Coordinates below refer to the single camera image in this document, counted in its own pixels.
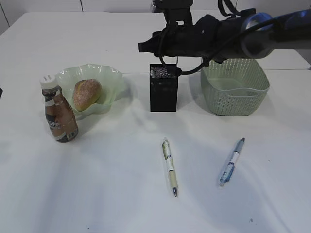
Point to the black mesh pen holder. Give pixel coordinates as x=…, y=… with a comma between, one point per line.
x=163, y=89

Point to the cream white click pen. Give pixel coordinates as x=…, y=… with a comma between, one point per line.
x=170, y=166

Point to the green wavy glass plate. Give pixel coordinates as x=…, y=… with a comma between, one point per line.
x=111, y=80

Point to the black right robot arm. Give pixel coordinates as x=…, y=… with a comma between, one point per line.
x=290, y=31

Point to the brown plastic drink bottle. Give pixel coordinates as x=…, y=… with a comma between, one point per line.
x=58, y=112

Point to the light blue click pen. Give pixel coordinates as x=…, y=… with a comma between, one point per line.
x=226, y=176

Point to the sugared bread loaf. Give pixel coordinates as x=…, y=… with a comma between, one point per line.
x=86, y=93

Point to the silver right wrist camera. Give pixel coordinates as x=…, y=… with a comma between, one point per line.
x=174, y=10

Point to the green plastic woven basket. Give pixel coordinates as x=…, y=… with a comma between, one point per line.
x=236, y=87

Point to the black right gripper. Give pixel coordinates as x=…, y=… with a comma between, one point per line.
x=189, y=40

